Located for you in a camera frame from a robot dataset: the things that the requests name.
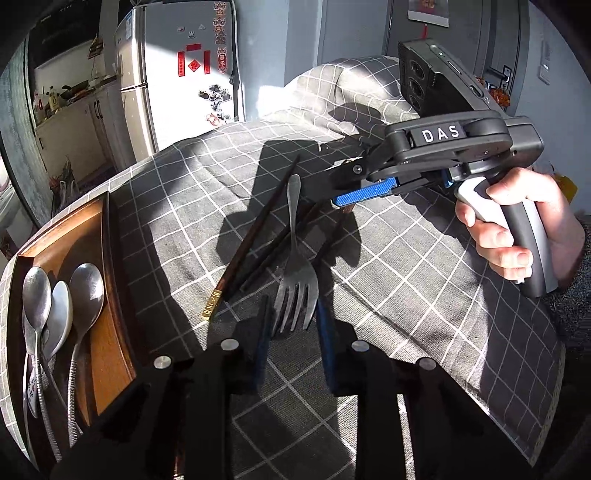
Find patterned sliding glass door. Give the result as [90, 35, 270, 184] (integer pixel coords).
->
[0, 41, 54, 227]

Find grey checked sofa cover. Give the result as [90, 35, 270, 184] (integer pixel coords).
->
[283, 55, 509, 139]

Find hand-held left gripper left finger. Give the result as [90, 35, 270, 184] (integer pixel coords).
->
[48, 295, 274, 480]

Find bundle of plastic bags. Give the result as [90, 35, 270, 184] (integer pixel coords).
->
[48, 157, 80, 209]

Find black range hood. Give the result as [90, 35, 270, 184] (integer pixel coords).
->
[28, 11, 105, 70]

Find white wall switch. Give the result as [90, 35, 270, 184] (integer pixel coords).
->
[537, 39, 553, 86]

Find person's right forearm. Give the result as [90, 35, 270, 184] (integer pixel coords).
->
[541, 222, 591, 366]

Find person's right hand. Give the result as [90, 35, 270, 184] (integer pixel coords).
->
[455, 166, 576, 283]

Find smooth-handled metal spoon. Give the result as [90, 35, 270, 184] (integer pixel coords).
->
[21, 267, 54, 455]

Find white kitchen cabinet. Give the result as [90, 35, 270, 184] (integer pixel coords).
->
[34, 83, 136, 186]

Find hanging wall calendar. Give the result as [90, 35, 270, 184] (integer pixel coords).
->
[407, 0, 451, 40]

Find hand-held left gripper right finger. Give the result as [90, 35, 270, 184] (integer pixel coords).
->
[316, 298, 541, 480]

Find grey checked tablecloth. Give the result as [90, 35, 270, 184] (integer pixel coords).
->
[0, 117, 566, 480]

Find silver refrigerator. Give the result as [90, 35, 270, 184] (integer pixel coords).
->
[115, 0, 246, 154]

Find orange snack bag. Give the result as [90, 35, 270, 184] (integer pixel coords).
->
[480, 76, 514, 112]

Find metal door handle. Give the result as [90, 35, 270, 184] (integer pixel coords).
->
[485, 65, 514, 86]

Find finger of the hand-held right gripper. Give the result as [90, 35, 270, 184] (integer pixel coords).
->
[329, 157, 386, 186]
[331, 176, 403, 207]

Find brown wooden tray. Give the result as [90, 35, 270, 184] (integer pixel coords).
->
[0, 191, 139, 462]

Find gold-tipped dark wooden chopstick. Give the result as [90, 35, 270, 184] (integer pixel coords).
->
[201, 154, 301, 320]

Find metal fork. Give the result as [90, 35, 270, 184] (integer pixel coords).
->
[273, 174, 320, 334]

